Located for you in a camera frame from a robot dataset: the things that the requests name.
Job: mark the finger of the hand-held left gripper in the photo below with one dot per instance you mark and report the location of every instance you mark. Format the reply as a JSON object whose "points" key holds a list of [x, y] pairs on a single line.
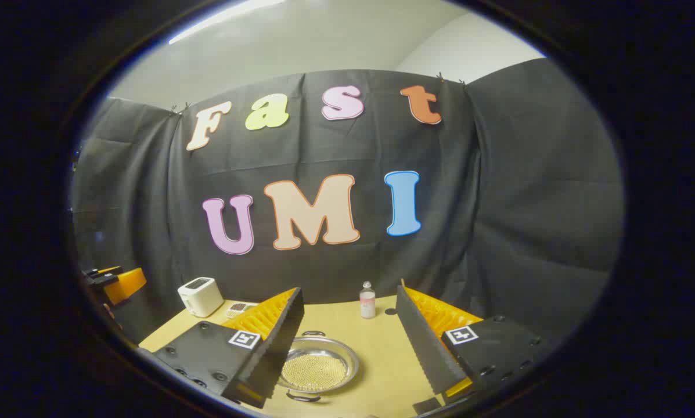
{"points": [[100, 277], [125, 285]]}

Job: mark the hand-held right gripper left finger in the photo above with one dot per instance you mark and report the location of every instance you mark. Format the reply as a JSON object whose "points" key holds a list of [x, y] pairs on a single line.
{"points": [[277, 348]]}

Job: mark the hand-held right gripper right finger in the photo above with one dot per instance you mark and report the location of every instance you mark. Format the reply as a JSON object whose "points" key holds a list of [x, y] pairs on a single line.
{"points": [[422, 342]]}

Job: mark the stainless steel pot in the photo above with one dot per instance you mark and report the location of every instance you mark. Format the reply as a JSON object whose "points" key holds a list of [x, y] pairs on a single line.
{"points": [[348, 357]]}

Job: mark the pile of yellow soybeans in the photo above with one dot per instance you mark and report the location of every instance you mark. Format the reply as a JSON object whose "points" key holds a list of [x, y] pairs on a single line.
{"points": [[315, 371]]}

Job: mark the clear bottle with pink label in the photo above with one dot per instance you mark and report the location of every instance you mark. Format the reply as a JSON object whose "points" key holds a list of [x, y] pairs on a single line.
{"points": [[367, 305]]}

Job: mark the white toaster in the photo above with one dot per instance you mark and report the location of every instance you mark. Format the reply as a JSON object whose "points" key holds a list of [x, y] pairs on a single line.
{"points": [[202, 299]]}

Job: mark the black backdrop cloth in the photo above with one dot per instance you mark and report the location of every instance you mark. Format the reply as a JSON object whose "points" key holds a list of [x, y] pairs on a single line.
{"points": [[498, 203]]}

